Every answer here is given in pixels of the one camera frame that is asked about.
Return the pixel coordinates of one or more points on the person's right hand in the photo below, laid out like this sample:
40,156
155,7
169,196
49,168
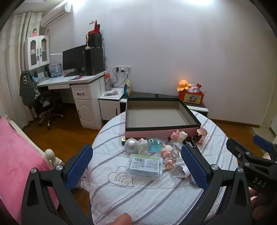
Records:
263,203

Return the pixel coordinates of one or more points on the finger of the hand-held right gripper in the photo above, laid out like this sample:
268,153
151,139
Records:
234,148
263,143

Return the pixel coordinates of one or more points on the small yellow black gadget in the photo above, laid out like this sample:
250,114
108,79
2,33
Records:
123,140

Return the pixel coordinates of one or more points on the pink storage box black rim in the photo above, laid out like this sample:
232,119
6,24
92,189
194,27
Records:
155,116

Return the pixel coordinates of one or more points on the red card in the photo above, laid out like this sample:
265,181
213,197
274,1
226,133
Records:
199,86

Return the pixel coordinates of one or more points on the white glass door cabinet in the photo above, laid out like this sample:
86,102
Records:
36,53

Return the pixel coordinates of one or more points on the white wall socket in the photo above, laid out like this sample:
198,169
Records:
123,69

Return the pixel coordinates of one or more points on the white cat figurine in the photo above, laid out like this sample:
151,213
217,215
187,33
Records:
144,146

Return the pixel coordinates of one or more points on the pink bed cover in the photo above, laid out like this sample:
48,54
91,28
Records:
19,155

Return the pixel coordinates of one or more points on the white bed post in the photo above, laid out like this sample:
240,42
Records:
52,156

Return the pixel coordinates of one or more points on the white air conditioner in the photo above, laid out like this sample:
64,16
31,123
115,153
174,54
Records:
55,14

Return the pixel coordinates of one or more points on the red capped bottle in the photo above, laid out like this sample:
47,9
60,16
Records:
108,83

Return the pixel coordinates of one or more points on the orange octopus plush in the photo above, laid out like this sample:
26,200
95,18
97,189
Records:
183,85

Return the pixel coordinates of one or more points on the black computer monitor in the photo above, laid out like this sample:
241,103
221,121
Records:
73,58

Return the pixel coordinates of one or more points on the white side cabinet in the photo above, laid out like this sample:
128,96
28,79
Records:
110,106

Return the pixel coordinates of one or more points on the white charger plug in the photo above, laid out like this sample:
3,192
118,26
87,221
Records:
179,156

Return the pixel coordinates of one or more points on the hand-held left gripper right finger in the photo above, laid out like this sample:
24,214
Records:
193,165

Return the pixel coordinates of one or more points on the beige curtain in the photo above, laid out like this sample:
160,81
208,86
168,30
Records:
10,54

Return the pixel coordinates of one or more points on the person's left hand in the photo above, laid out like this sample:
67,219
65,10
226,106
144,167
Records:
122,219

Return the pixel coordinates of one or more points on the small black speaker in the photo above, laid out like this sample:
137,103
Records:
95,40

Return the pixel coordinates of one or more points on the pink baby doll figurine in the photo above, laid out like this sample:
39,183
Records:
167,154

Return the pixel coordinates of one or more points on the yellow snack bag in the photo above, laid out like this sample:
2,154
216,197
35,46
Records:
127,88

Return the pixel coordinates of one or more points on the black computer tower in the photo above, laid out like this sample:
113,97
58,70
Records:
94,61

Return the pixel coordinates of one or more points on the black office chair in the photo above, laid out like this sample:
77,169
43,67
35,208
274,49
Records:
48,106

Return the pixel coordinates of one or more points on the dark grey jacket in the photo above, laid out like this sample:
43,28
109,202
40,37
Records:
27,88

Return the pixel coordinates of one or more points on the low black white cabinet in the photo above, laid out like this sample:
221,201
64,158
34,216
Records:
142,94

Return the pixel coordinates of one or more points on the small pink doll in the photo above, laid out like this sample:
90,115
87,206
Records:
34,32

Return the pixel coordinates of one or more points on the orange printed box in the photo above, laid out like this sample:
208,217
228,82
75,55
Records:
192,98

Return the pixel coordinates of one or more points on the red triangular box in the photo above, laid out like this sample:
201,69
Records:
95,27

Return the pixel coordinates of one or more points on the blue white box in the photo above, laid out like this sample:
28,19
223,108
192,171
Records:
56,70

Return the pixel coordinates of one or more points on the white desk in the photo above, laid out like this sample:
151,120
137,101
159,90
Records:
86,95

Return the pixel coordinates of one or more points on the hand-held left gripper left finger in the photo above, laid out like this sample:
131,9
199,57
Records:
79,167

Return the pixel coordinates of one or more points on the clear blue round jar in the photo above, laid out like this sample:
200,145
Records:
155,146

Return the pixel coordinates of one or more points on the silver ball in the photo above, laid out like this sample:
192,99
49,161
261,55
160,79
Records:
131,146

